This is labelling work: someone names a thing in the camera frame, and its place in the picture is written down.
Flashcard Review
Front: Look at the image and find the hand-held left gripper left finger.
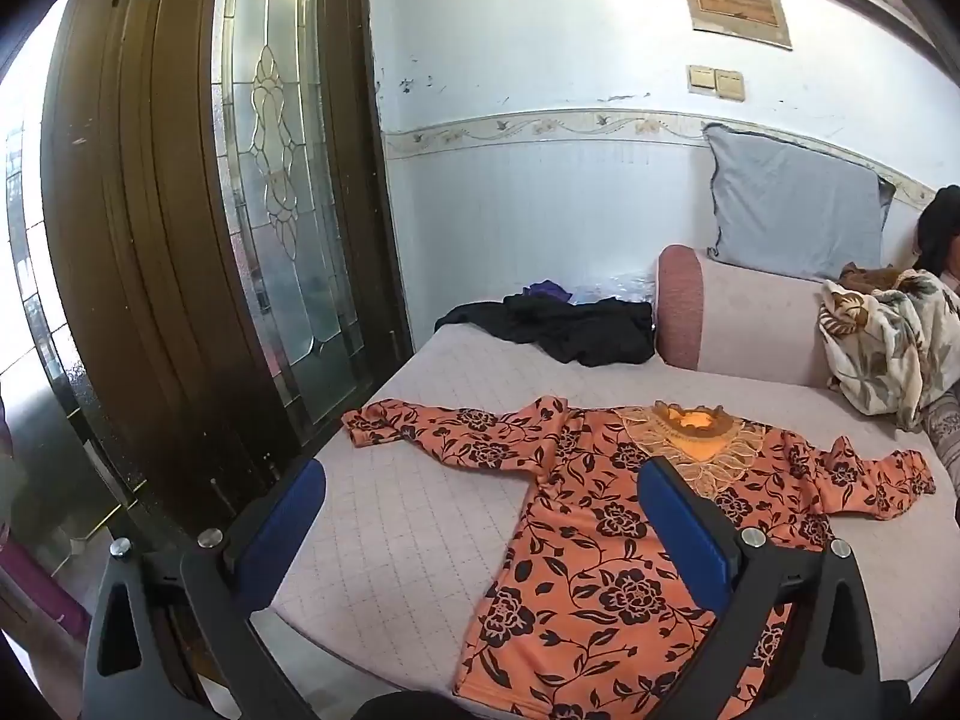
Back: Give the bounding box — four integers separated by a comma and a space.
81, 457, 331, 720

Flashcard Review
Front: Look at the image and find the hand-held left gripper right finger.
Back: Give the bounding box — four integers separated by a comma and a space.
637, 456, 882, 720

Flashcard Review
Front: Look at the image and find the grey pillow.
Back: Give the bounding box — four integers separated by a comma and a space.
703, 124, 897, 282

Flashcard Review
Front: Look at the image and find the dark wooden door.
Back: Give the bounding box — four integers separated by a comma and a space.
41, 0, 413, 541

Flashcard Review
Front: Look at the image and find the clear plastic bag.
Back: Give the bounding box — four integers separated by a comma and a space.
570, 270, 661, 308

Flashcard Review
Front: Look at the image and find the leaded glass door panel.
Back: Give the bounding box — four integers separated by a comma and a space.
214, 0, 361, 421

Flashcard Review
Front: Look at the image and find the cream leaf-print blanket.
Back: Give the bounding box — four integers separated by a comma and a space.
817, 266, 960, 432

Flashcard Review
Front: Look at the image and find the framed wall plaque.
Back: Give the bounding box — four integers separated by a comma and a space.
676, 0, 794, 51

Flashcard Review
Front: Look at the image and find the black cloth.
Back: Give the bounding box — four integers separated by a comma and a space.
435, 294, 657, 368

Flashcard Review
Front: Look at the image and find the frosted glass window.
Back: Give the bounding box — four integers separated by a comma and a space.
0, 0, 128, 548

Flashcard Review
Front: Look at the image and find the patterned cushion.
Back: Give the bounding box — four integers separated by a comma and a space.
921, 388, 960, 526

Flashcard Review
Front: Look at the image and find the pink bolster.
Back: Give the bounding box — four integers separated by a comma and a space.
654, 244, 848, 391

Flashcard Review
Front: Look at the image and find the orange floral blouse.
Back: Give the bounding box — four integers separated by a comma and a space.
341, 394, 938, 720

